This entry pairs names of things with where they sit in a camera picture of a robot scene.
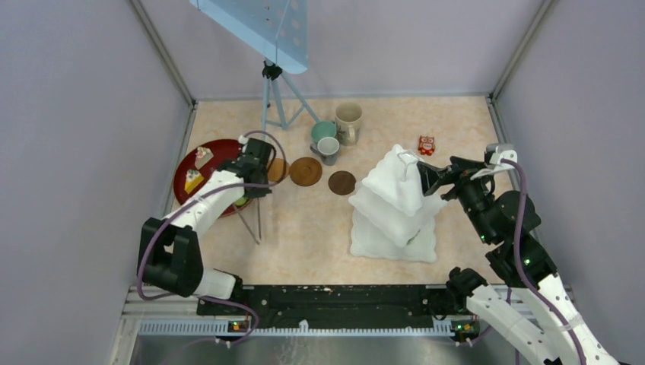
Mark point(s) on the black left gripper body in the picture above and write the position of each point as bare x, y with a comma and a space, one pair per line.
258, 192

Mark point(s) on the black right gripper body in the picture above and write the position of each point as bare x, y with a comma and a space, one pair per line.
472, 195

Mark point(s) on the clear plastic tongs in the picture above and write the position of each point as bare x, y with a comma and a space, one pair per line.
251, 218

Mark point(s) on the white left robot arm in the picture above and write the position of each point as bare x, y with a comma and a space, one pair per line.
170, 257

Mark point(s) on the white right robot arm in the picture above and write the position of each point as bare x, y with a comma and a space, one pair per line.
559, 334

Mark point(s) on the light wooden coaster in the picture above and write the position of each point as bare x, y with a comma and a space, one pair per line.
278, 169

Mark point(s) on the round green macaron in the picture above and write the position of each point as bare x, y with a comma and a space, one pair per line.
241, 201

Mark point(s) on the medium brown wooden coaster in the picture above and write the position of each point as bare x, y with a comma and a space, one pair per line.
305, 171

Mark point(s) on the round red lacquer tray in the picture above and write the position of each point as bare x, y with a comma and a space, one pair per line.
222, 149

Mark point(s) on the blue tripod stand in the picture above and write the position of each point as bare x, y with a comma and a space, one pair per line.
271, 96

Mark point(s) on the white tiered serving stand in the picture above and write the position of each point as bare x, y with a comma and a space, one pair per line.
389, 208

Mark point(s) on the yellow cheesecake slice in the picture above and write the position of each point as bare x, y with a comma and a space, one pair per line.
193, 179

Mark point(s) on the teal ceramic cup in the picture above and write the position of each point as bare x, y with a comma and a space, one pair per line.
322, 129

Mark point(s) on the grey ceramic cup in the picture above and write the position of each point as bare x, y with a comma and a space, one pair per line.
327, 149

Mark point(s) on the dark brown wooden coaster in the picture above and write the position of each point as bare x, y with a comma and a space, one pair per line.
342, 182

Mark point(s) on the beige ceramic mug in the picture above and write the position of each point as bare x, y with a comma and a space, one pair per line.
348, 122

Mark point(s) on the blue perforated panel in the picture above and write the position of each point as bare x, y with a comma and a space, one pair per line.
277, 29

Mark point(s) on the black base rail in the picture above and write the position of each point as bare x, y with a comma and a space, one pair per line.
398, 306

